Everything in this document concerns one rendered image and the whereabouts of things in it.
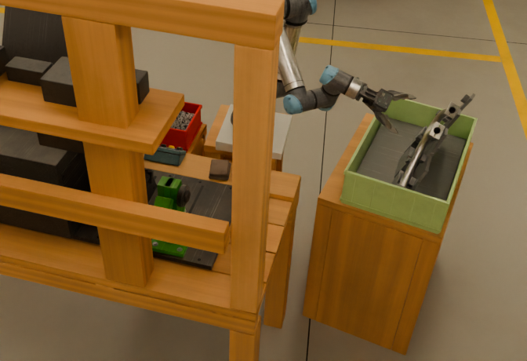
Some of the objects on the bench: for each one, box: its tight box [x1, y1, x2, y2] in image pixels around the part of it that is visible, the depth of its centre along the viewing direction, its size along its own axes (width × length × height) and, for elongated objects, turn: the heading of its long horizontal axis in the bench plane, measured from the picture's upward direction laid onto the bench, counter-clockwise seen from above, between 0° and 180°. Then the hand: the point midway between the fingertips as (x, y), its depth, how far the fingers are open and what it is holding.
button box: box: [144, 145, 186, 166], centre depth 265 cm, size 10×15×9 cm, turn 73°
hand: (407, 116), depth 242 cm, fingers open, 14 cm apart
